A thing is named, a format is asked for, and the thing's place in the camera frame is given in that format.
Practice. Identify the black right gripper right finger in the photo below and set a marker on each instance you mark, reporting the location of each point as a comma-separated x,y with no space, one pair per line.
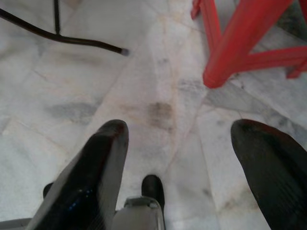
273,179

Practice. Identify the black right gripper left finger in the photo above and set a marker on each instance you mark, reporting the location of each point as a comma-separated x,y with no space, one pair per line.
91,179

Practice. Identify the robot leg with black foot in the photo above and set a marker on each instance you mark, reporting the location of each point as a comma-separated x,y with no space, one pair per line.
134,215

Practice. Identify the red plastic stool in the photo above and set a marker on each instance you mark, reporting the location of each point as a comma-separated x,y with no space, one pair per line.
227,48

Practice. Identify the marble-top folding table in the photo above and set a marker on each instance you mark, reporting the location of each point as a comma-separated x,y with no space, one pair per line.
72,41

